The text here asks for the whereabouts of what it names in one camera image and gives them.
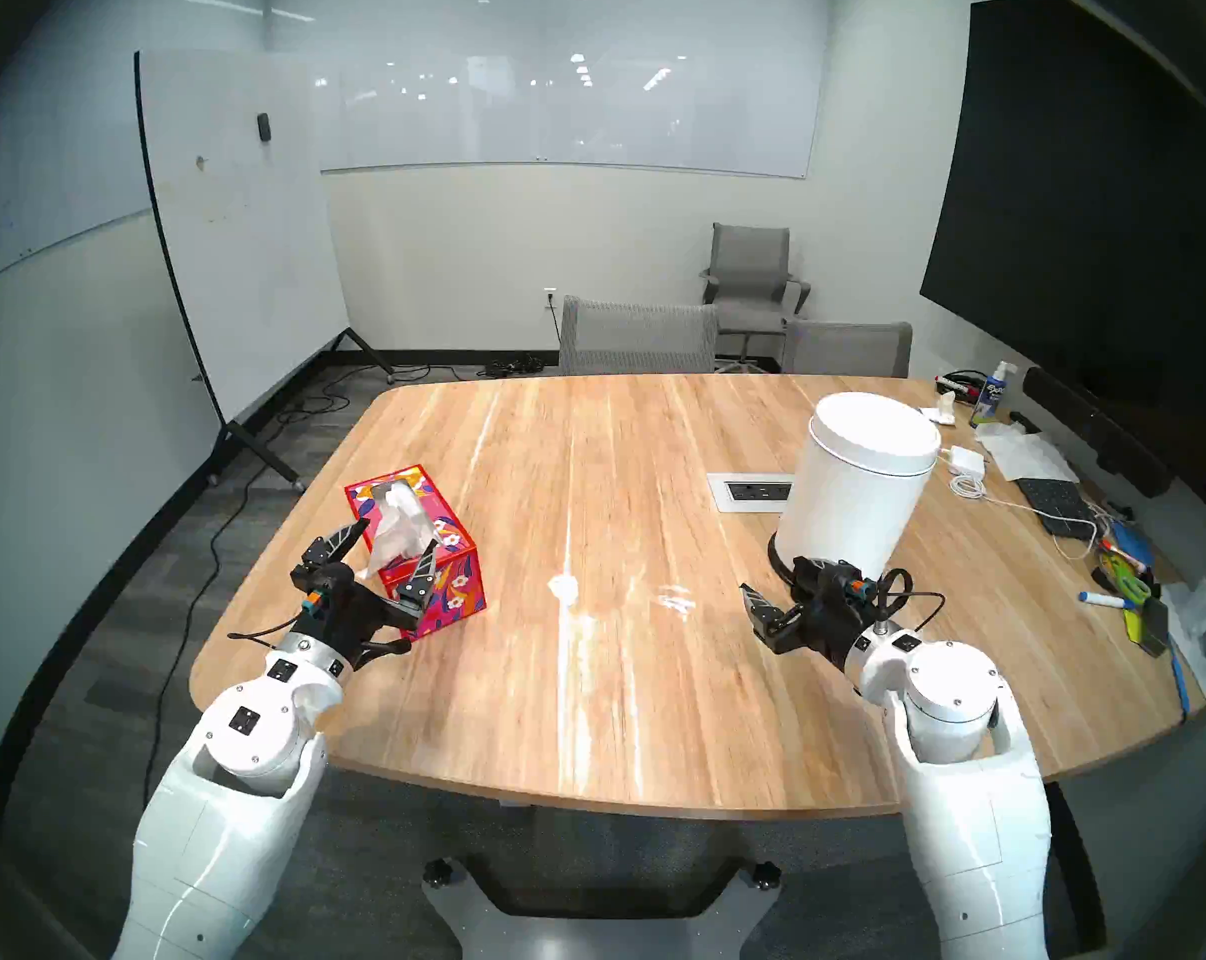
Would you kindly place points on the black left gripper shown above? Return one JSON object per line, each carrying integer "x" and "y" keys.
{"x": 348, "y": 618}

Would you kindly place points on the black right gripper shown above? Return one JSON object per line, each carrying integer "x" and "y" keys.
{"x": 838, "y": 613}

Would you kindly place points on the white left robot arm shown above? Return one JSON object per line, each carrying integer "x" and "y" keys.
{"x": 233, "y": 818}

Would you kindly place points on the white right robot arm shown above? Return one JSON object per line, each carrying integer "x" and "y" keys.
{"x": 963, "y": 688}

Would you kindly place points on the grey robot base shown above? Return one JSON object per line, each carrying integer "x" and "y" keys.
{"x": 593, "y": 928}

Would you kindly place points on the red floral tissue box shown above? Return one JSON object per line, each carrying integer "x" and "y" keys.
{"x": 453, "y": 588}

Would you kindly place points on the small crumpled white tissue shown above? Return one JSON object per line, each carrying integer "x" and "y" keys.
{"x": 941, "y": 408}

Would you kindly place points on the white table power outlet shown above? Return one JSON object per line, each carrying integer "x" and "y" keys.
{"x": 748, "y": 493}

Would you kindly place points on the white pedal trash bin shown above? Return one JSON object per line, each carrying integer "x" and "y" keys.
{"x": 858, "y": 488}

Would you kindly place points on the white power charger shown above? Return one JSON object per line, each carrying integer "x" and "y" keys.
{"x": 967, "y": 461}

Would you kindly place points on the grey fabric chair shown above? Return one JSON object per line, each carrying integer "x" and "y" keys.
{"x": 848, "y": 350}

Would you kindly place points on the red black marker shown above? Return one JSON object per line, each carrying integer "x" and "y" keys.
{"x": 958, "y": 384}

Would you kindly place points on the flat white paper towel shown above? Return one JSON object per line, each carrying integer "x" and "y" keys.
{"x": 1026, "y": 455}

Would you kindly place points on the whiteboard cleaner spray bottle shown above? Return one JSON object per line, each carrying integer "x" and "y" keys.
{"x": 991, "y": 400}

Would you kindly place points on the black keyboard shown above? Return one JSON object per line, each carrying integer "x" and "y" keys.
{"x": 1058, "y": 508}

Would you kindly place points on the grey mesh chair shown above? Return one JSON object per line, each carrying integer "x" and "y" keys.
{"x": 638, "y": 340}

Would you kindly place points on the blue white marker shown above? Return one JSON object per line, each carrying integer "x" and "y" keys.
{"x": 1108, "y": 601}

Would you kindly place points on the grey office chair with armrests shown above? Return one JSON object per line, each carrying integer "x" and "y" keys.
{"x": 751, "y": 266}

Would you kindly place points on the black video bar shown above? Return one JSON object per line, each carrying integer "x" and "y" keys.
{"x": 1093, "y": 428}

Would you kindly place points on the blue flat object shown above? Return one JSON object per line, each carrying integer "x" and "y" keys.
{"x": 1133, "y": 543}

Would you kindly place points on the rolling whiteboard with black stand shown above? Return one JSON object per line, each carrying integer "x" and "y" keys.
{"x": 243, "y": 238}

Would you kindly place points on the small black box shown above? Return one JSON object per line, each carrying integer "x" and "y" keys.
{"x": 1155, "y": 628}

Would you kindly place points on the black table leg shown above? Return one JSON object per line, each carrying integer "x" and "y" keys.
{"x": 1078, "y": 868}

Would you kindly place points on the blue pen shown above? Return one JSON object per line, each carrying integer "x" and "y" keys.
{"x": 1180, "y": 680}

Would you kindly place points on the large black wall screen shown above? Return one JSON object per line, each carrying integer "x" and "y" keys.
{"x": 1083, "y": 218}

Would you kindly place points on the wide glass wall board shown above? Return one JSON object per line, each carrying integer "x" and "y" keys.
{"x": 583, "y": 108}

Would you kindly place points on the side wall glass board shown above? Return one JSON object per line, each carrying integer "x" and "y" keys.
{"x": 53, "y": 158}

